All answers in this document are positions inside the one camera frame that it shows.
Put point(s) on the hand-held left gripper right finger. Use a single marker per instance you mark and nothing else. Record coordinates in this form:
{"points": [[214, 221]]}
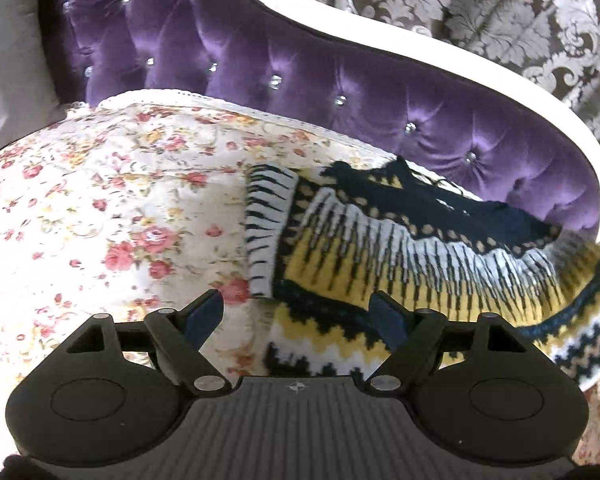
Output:
{"points": [[387, 317]]}

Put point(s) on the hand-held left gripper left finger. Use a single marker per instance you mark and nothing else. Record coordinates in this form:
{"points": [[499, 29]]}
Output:
{"points": [[204, 316]]}

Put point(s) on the navy yellow white patterned sweater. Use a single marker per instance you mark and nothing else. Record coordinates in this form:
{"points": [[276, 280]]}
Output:
{"points": [[380, 265]]}

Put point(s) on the floral quilted blanket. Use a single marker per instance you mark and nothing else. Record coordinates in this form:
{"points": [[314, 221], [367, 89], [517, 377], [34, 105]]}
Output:
{"points": [[105, 200]]}

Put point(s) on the purple tufted sofa back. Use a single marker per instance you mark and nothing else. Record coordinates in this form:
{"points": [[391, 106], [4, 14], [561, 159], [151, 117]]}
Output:
{"points": [[280, 50]]}

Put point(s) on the brown damask curtain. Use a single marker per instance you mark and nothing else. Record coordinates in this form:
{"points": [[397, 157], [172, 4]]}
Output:
{"points": [[505, 10]]}

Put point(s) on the grey pillow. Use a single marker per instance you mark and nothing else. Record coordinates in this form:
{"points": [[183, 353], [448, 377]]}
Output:
{"points": [[10, 50]]}

